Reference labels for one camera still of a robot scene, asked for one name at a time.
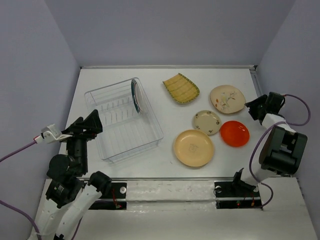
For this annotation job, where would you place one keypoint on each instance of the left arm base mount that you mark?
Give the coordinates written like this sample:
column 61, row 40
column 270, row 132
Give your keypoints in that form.
column 114, row 200

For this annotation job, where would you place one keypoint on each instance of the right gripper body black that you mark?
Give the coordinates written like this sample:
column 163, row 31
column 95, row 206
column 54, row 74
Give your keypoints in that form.
column 265, row 106

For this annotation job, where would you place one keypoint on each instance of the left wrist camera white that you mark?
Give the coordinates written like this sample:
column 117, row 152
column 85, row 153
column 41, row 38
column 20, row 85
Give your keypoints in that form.
column 51, row 134

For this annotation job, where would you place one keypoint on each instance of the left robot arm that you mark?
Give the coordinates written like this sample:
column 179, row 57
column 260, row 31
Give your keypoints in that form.
column 68, row 197

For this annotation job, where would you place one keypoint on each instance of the yellow bamboo pattern plate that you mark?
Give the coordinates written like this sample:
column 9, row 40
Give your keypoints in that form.
column 181, row 89

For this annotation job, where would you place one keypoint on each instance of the large yellow round plate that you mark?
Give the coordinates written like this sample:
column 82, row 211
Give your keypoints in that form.
column 193, row 148

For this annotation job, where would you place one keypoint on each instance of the small beige flower plate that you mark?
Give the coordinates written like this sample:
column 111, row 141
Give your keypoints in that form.
column 207, row 121

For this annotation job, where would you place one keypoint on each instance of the orange round plate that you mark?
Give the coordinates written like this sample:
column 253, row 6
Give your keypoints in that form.
column 234, row 134

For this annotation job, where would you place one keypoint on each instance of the green rimmed white plate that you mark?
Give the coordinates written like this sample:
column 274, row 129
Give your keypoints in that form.
column 137, row 96

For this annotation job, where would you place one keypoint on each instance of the beige floral square plate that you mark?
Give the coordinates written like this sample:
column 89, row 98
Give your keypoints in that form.
column 227, row 99

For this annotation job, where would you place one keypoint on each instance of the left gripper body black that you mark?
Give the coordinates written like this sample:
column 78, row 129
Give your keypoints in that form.
column 79, row 141

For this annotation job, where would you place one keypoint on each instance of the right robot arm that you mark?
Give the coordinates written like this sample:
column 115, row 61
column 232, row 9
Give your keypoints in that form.
column 280, row 149

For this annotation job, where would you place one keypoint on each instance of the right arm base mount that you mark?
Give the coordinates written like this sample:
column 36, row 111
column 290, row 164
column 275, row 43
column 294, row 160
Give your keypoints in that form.
column 228, row 196

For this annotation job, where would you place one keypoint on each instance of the clear wire dish rack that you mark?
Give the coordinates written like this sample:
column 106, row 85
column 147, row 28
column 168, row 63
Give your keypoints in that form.
column 125, row 132

